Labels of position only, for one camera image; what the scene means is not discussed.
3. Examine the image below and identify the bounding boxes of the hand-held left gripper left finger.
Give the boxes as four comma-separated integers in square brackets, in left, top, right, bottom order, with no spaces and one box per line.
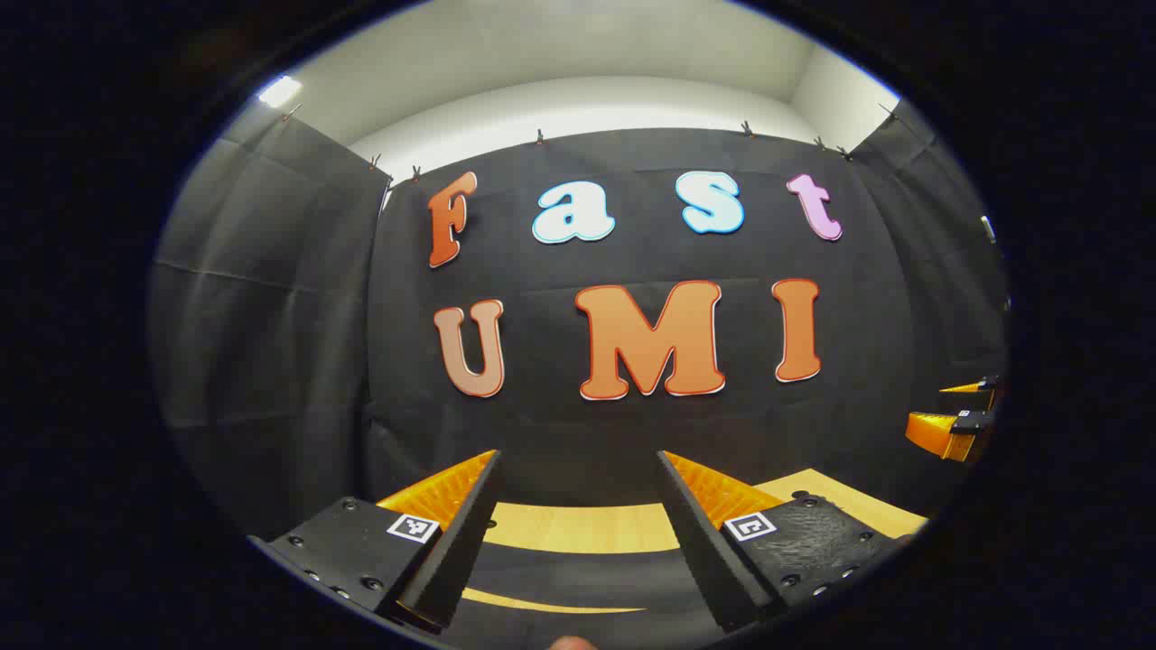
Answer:
[247,449,505,631]

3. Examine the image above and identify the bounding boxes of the ceiling light panel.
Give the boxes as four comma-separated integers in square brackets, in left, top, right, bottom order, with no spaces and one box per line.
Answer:
[257,76,303,109]

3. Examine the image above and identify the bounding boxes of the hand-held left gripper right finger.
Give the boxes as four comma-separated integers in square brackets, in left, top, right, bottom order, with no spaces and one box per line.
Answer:
[656,450,916,633]

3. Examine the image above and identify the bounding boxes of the dark blue jeans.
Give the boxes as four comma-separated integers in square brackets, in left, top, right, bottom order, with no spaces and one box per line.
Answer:
[447,540,723,644]

